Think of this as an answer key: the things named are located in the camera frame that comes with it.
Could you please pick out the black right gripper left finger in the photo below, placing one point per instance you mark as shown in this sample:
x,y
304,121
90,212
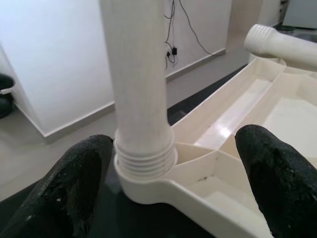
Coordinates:
x,y
62,193

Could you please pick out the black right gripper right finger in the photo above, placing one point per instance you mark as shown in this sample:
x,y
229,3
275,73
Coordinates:
x,y
284,186

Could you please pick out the white plastic table leg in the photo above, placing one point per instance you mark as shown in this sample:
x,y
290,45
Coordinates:
x,y
272,42
138,74

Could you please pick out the white plastic children table top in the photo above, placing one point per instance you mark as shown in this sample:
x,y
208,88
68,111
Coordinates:
x,y
223,193

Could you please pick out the black tablecloth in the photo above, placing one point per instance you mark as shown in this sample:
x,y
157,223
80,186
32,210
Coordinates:
x,y
193,99

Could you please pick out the white appliance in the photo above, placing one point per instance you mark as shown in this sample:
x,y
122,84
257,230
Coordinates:
x,y
301,12

